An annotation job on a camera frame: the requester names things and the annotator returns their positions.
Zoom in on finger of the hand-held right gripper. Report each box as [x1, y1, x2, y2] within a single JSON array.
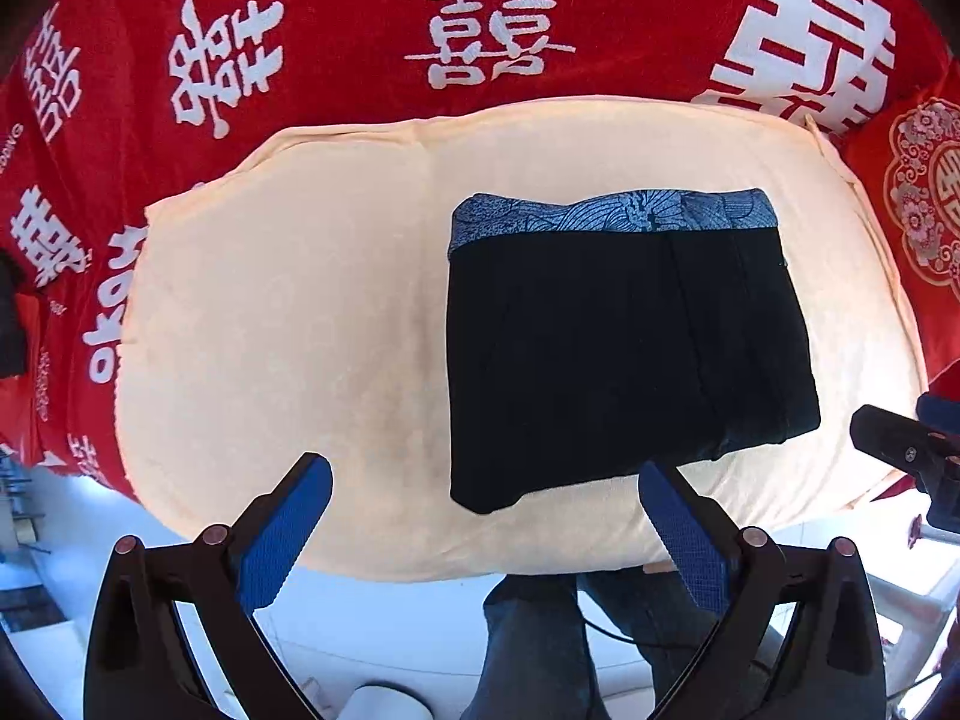
[[850, 403, 960, 496], [916, 392, 960, 437]]

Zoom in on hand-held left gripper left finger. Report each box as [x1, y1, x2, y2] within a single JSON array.
[[84, 451, 333, 720]]

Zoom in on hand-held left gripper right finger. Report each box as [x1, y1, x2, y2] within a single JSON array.
[[637, 460, 887, 720]]

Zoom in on red embroidered pillow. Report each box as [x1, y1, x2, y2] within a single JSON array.
[[840, 86, 960, 391]]

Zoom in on white round container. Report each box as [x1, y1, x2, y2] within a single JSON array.
[[343, 681, 437, 720]]

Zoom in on black cable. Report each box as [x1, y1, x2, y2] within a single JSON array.
[[576, 610, 661, 647]]

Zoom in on cream towel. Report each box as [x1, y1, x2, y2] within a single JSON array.
[[112, 95, 927, 584]]

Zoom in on person's blue jeans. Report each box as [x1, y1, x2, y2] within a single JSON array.
[[480, 566, 751, 720]]

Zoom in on black pants with patterned waistband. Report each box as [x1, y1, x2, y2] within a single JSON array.
[[448, 187, 822, 516]]

